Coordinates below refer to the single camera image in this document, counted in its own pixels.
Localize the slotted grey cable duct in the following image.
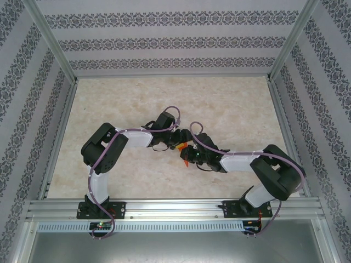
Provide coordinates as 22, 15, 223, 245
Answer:
37, 221, 245, 233

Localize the aluminium mounting rail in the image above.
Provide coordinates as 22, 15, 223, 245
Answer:
26, 199, 326, 221

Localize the aluminium side rail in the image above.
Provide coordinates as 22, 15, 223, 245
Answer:
37, 79, 79, 200
267, 79, 312, 198

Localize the aluminium frame post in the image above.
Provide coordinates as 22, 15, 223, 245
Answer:
267, 0, 320, 83
23, 0, 79, 83

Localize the aluminium frame bar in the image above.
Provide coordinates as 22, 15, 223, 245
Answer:
312, 219, 348, 263
10, 221, 38, 263

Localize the small circuit board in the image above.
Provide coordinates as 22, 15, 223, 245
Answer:
244, 221, 263, 231
89, 222, 113, 230

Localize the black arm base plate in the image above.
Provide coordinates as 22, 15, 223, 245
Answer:
76, 202, 127, 220
222, 200, 273, 219

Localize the grey sheet metal panel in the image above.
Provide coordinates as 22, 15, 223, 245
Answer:
27, 232, 337, 263

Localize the orange paper sheet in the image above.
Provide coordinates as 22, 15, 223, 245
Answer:
178, 141, 190, 168

